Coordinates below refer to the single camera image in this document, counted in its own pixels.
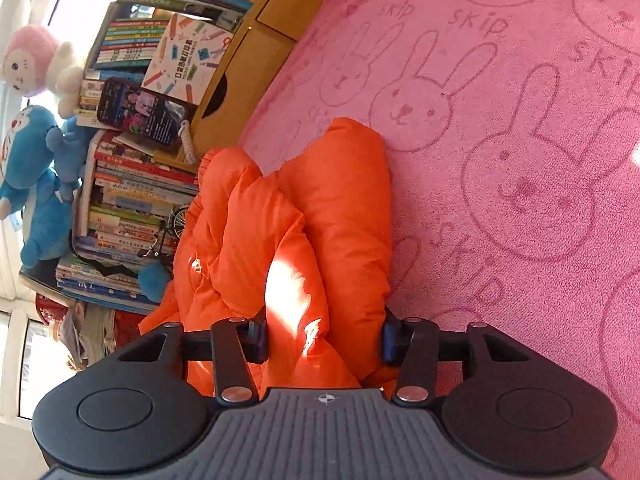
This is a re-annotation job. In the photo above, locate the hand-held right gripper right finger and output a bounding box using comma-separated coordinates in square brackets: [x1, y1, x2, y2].
[381, 308, 532, 406]

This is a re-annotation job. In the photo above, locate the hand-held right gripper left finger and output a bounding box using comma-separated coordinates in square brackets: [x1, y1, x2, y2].
[117, 307, 269, 406]

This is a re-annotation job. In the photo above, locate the orange puffer jacket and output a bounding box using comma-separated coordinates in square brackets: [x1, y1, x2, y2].
[137, 117, 396, 401]

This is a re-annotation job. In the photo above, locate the blue plush ball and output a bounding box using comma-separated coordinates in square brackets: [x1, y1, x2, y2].
[138, 261, 171, 306]

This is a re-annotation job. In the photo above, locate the miniature bicycle model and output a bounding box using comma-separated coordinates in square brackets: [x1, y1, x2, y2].
[145, 205, 191, 261]

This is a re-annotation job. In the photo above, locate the stack of paper workbooks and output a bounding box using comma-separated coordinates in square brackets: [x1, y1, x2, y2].
[50, 305, 118, 371]

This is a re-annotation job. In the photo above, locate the row of tall blue books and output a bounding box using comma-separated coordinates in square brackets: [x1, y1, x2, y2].
[55, 250, 166, 316]

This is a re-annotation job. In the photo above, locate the row of thick assorted books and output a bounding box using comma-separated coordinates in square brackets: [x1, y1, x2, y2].
[72, 130, 201, 256]

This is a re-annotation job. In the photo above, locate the red ornament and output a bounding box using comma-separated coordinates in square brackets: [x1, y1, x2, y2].
[35, 292, 68, 326]

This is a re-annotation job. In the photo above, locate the grey laptop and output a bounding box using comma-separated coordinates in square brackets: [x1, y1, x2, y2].
[20, 265, 81, 308]

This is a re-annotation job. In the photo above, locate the smartphone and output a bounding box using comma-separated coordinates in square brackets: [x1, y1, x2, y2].
[96, 77, 193, 148]

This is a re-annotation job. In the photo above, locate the small blue plush toy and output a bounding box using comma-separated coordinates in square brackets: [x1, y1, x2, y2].
[50, 115, 98, 196]

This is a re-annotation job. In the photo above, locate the wooden drawer organizer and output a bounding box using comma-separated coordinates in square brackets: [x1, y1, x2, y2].
[190, 0, 361, 136]

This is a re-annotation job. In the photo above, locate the blue cat plush toy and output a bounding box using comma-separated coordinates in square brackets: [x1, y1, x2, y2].
[0, 105, 63, 221]

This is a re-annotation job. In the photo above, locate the row of thin green books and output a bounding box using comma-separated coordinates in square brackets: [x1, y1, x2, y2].
[85, 2, 173, 111]

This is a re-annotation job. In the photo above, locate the pink and white sheep plush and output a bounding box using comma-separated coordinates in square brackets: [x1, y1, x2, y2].
[2, 24, 87, 117]

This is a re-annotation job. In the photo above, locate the black strap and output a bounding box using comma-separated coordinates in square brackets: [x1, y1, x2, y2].
[75, 240, 146, 278]

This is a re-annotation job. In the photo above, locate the white coiled cable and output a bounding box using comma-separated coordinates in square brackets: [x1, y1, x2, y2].
[177, 120, 198, 163]

